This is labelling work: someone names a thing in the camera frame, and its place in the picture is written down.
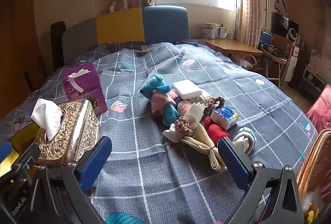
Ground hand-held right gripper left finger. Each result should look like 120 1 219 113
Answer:
32 136 113 224

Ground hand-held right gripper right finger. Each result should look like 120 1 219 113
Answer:
218 136 305 224

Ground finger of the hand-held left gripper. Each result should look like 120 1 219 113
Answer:
14 143 39 175
0 142 13 164

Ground cream woven towel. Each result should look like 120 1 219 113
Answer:
181 123 228 171

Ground brown scrunchie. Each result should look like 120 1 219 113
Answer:
174 117 194 138
207 96 226 113

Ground white waffle cloth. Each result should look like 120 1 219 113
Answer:
185 102 205 131

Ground white fluffy sock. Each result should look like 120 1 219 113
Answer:
163 123 187 142

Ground pink fluffy towel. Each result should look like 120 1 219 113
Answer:
177 100 193 121

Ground white plastic packet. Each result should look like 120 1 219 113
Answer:
172 80 203 100

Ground teal plush bear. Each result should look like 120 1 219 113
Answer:
140 74 181 126

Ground white and green sock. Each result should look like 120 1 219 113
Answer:
232 127 256 156

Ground red fluffy sock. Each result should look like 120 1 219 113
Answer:
204 116 231 145

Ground golden embossed tissue box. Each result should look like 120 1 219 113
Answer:
34 99 101 165

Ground blue tissue packet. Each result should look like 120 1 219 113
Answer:
210 106 240 129

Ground white tissue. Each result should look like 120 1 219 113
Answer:
31 98 62 142

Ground grey checked quilt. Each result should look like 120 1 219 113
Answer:
0 42 318 224

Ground purple cardboard box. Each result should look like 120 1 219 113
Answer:
61 62 108 114

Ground wicker basket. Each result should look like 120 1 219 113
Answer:
296 129 331 224

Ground pink ruffled cloth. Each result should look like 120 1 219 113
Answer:
306 84 331 134

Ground wooden desk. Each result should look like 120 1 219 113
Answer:
199 37 263 59

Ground white side cabinet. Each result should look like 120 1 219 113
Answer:
284 46 303 82

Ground blue folding chair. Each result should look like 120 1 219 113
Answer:
259 28 271 46

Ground small white boxes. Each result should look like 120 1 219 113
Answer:
216 26 234 40

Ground white canister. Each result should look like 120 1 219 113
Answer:
203 23 216 40

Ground grey yellow blue headboard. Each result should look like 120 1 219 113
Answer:
61 6 190 46

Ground white desk fan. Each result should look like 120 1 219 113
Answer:
288 28 300 42

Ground white bag handle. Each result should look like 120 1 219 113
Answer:
242 55 259 71

